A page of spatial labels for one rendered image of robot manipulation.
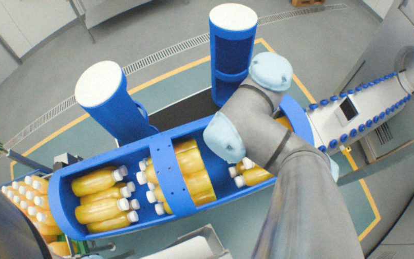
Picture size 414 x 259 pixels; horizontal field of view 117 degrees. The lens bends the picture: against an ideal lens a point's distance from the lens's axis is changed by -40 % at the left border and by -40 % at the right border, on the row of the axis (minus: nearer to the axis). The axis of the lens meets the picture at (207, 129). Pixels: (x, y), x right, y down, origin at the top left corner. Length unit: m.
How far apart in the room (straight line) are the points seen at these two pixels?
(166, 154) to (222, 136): 0.30
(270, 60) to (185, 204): 0.43
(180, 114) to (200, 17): 1.61
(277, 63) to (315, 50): 2.53
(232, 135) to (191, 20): 2.73
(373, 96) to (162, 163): 1.23
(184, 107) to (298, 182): 1.73
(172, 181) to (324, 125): 0.76
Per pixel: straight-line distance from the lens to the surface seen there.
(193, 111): 1.84
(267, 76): 0.33
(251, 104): 0.32
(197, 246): 0.62
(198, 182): 0.63
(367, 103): 1.33
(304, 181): 0.18
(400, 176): 2.84
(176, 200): 0.58
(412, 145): 1.04
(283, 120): 0.68
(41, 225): 1.04
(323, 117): 1.08
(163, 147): 0.58
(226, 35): 1.18
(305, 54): 2.74
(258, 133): 0.30
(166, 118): 1.85
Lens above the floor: 1.76
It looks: 67 degrees down
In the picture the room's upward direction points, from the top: 6 degrees counter-clockwise
